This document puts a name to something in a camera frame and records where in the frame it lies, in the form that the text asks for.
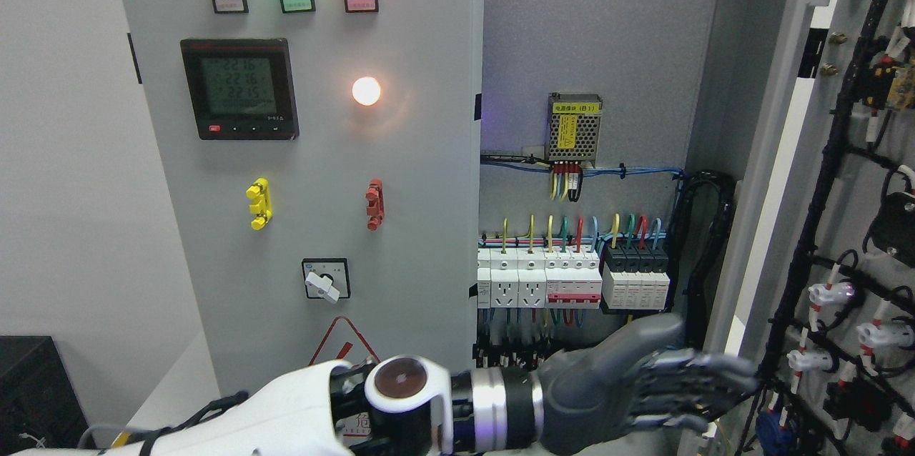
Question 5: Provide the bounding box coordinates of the yellow terminal connector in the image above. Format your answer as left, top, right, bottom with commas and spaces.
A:
245, 178, 272, 231

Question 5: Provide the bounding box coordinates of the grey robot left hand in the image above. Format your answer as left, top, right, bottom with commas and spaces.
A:
537, 313, 758, 455

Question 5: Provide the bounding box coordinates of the white socket breaker row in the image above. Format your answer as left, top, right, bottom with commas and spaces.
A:
476, 247, 603, 309

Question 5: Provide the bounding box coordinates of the white rotary selector switch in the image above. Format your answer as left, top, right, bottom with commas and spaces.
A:
301, 258, 352, 304

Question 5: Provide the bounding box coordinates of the red electric hazard sticker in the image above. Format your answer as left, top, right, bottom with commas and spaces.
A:
308, 315, 382, 365

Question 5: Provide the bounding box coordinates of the grey cabinet door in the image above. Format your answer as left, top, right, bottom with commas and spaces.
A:
679, 0, 913, 455
124, 0, 483, 394

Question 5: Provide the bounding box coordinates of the metal mesh power supply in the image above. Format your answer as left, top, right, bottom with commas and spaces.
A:
545, 92, 603, 164

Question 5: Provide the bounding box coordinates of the black corrugated cable conduit right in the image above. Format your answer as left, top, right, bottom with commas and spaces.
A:
671, 170, 737, 353

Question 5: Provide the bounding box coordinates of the black digital power meter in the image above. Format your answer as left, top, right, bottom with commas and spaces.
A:
180, 38, 300, 140

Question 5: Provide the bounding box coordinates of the black surge protector block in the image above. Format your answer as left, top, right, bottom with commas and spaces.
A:
600, 245, 671, 314

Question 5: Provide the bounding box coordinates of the white glowing indicator lamp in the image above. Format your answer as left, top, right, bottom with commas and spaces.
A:
352, 76, 382, 106

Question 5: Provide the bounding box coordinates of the lower relay terminal row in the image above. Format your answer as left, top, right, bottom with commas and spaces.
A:
471, 335, 572, 371

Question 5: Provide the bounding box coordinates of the black box at left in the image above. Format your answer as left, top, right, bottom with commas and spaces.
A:
1, 335, 87, 455

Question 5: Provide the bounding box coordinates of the red terminal connector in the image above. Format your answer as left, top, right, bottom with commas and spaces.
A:
364, 179, 385, 232

